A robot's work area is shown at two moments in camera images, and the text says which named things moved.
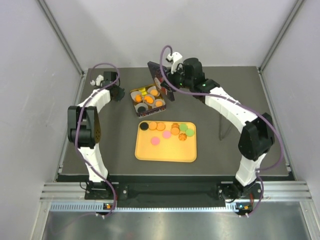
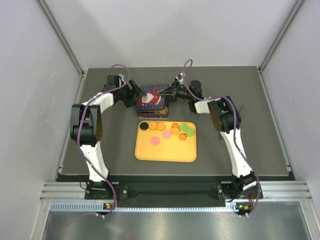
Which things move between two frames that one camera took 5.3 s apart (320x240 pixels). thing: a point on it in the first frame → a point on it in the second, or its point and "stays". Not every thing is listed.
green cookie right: x=190 y=132 stays
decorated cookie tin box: x=147 y=100 → x=159 y=114
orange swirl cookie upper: x=175 y=125 stays
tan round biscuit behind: x=160 y=126 stays
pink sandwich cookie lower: x=155 y=141 stays
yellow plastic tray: x=165 y=141 stays
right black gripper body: x=179 y=79 → x=183 y=93
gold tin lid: x=158 y=75 → x=152 y=101
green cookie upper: x=183 y=127 stays
